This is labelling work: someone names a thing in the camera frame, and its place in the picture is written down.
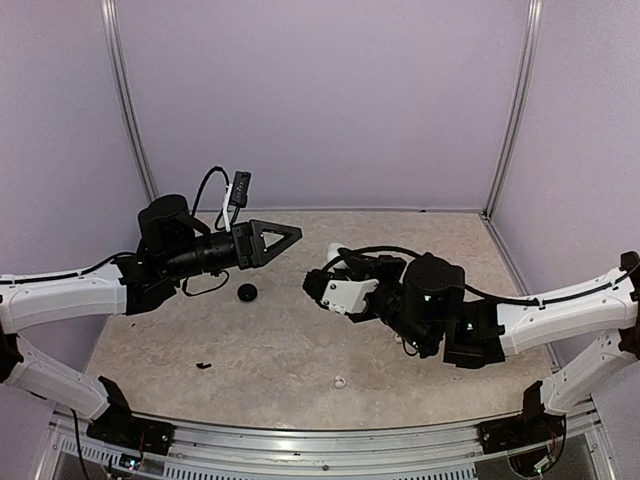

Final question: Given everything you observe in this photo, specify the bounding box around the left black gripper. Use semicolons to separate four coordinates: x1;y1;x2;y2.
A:
163;217;301;281

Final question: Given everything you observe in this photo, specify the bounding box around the white earbud charging case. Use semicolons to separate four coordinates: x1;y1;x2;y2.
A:
326;243;350;261

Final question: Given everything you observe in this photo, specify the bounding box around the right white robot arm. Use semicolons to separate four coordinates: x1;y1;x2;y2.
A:
321;249;639;444

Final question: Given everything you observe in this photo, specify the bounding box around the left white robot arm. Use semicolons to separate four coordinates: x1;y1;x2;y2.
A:
1;194;302;445

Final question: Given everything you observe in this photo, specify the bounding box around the black round charging case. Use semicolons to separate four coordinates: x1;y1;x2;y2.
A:
237;283;259;303

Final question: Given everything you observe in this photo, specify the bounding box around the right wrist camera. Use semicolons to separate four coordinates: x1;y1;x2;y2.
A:
302;269;379;315

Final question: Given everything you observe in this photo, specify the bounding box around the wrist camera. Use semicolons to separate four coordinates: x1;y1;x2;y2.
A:
216;171;251;232
302;269;379;315

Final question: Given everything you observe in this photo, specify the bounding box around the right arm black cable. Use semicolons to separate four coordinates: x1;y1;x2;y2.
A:
322;244;640;306

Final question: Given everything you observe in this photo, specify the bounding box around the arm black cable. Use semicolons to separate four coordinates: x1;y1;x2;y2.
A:
322;244;640;306
189;165;231;221

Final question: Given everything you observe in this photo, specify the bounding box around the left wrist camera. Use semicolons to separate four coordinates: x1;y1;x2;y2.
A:
216;171;251;232

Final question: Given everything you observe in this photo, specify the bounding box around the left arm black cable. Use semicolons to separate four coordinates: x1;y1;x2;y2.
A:
189;165;231;221

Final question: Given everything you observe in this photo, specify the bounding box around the front aluminium rail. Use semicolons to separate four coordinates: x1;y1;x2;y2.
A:
35;400;617;479

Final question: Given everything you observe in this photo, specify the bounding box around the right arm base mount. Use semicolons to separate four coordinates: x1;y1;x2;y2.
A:
477;414;566;455

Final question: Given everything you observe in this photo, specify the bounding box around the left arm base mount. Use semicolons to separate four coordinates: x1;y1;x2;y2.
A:
87;416;175;456

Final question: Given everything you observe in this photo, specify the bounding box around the left aluminium frame post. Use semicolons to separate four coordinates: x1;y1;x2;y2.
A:
100;0;159;204

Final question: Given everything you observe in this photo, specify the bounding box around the aluminium frame post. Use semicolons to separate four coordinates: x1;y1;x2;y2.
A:
100;0;159;204
482;0;544;223

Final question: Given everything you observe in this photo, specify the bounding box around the right aluminium frame post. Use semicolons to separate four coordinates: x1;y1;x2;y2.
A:
482;0;544;223

